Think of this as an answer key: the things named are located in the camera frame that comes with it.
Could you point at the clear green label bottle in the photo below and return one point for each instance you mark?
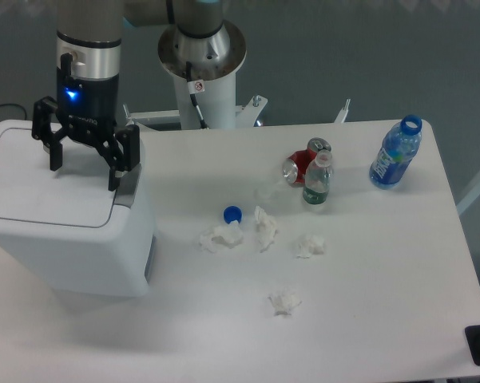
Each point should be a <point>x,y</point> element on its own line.
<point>317,178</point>

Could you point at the crumpled tissue by blue cap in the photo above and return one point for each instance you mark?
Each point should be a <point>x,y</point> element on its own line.
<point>227,235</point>

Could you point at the white plastic trash can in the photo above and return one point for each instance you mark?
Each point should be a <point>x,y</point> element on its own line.
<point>113,259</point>

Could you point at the crushed red soda can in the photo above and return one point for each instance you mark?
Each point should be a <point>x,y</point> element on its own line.
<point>294,167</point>

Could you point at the blue bottle cap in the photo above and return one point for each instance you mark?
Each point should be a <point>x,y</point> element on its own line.
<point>232,213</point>

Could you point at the white pedestal base frame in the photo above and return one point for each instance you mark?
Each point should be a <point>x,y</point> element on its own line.
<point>248,115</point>

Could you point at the blue drink bottle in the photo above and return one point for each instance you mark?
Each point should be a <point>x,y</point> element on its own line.
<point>398,149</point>

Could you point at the crumpled tissue centre upright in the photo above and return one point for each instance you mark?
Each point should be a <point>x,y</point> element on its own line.
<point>266,228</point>

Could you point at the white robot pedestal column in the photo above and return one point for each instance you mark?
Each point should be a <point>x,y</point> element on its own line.
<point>217,103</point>

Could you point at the crumpled tissue right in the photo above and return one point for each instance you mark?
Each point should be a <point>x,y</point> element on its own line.
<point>310,245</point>

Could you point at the crumpled tissue front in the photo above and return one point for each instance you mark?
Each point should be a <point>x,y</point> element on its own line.
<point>284,302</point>

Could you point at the white trash can lid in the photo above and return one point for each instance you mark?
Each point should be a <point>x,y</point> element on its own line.
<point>75,195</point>

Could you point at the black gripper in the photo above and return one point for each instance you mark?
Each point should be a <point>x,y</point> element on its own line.
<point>86,109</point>

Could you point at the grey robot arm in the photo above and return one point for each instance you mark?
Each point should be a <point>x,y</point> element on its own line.
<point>199,49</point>

